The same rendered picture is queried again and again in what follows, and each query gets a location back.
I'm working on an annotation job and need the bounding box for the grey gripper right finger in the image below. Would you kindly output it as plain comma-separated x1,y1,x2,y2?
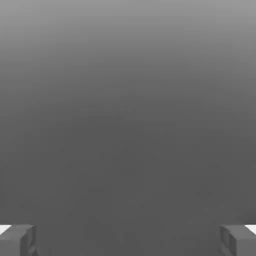
219,224,256,256

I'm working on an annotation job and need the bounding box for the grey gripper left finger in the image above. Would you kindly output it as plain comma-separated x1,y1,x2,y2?
0,223,38,256

